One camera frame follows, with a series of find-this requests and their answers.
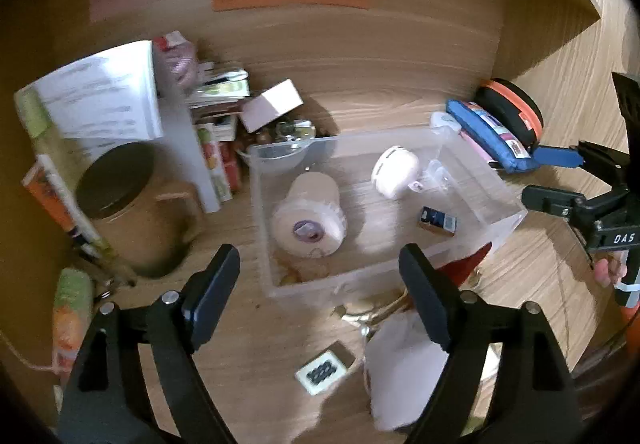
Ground white and pink box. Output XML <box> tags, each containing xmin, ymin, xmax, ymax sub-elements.
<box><xmin>240</xmin><ymin>79</ymin><xmax>304</xmax><ymax>133</ymax></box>

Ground orange and green book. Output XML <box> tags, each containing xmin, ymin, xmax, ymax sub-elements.
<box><xmin>14</xmin><ymin>88</ymin><xmax>108</xmax><ymax>249</ymax></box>

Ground clear plastic storage bin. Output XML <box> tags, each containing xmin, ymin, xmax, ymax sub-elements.
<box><xmin>248</xmin><ymin>128</ymin><xmax>529</xmax><ymax>299</ymax></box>

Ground white round speaker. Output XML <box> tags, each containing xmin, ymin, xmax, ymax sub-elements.
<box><xmin>371</xmin><ymin>145</ymin><xmax>421</xmax><ymax>201</ymax></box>

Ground small dark blue box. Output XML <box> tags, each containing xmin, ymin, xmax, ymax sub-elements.
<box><xmin>418</xmin><ymin>206</ymin><xmax>459</xmax><ymax>235</ymax></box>

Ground white plush toy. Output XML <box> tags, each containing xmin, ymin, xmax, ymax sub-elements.
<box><xmin>363</xmin><ymin>311</ymin><xmax>453</xmax><ymax>432</ymax></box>

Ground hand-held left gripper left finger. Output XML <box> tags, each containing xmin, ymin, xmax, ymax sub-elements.
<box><xmin>57</xmin><ymin>244</ymin><xmax>241</xmax><ymax>444</ymax></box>

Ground red pointed hat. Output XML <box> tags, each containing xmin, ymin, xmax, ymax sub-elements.
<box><xmin>436</xmin><ymin>244</ymin><xmax>494</xmax><ymax>287</ymax></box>

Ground black and orange round case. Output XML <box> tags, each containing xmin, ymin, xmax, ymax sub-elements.
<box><xmin>473</xmin><ymin>79</ymin><xmax>544</xmax><ymax>149</ymax></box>

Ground wooden desktop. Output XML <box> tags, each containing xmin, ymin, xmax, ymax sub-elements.
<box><xmin>10</xmin><ymin>0</ymin><xmax>640</xmax><ymax>444</ymax></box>

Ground green and orange snack packet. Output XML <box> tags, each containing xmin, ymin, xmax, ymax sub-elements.
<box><xmin>51</xmin><ymin>268</ymin><xmax>96</xmax><ymax>387</ymax></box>

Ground white printed paper booklet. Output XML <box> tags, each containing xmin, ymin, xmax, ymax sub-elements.
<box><xmin>31</xmin><ymin>40</ymin><xmax>166</xmax><ymax>145</ymax></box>

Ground pink flat case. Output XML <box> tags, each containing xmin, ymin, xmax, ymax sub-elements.
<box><xmin>459</xmin><ymin>130</ymin><xmax>496</xmax><ymax>167</ymax></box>

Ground blue pencil case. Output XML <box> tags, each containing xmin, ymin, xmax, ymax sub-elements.
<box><xmin>445</xmin><ymin>98</ymin><xmax>542</xmax><ymax>173</ymax></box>

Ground small white box black dots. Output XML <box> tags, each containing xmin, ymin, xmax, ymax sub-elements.
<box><xmin>295</xmin><ymin>343</ymin><xmax>356</xmax><ymax>397</ymax></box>

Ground stack of books and packets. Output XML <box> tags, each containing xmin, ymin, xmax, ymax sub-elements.
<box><xmin>185</xmin><ymin>64</ymin><xmax>251</xmax><ymax>215</ymax></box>

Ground clear plastic wrapper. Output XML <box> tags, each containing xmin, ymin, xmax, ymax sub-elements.
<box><xmin>409</xmin><ymin>159</ymin><xmax>453</xmax><ymax>192</ymax></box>

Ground gold metal stand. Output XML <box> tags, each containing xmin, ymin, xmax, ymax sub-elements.
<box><xmin>334</xmin><ymin>291</ymin><xmax>416</xmax><ymax>327</ymax></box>

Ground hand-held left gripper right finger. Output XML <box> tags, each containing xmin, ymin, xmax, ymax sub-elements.
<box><xmin>398</xmin><ymin>244</ymin><xmax>586</xmax><ymax>444</ymax></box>

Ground person's right hand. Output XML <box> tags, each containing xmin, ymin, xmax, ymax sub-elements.
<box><xmin>593</xmin><ymin>256</ymin><xmax>630</xmax><ymax>288</ymax></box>

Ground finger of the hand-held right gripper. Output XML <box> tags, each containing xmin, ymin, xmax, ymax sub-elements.
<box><xmin>521</xmin><ymin>185</ymin><xmax>603</xmax><ymax>231</ymax></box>
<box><xmin>532</xmin><ymin>140</ymin><xmax>632</xmax><ymax>171</ymax></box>

